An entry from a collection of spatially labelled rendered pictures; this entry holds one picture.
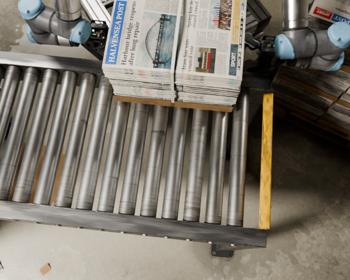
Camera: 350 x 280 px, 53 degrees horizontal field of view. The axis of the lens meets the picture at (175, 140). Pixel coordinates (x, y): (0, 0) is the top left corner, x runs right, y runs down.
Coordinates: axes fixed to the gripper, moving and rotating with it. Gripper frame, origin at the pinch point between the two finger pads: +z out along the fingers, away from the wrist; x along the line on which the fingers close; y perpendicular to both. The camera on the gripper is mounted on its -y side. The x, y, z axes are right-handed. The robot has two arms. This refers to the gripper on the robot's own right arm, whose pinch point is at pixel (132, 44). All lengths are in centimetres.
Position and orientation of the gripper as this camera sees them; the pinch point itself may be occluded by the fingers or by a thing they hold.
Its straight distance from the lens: 127.9
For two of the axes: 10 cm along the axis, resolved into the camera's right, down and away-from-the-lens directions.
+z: 9.9, 1.0, -0.4
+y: -0.1, -3.1, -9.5
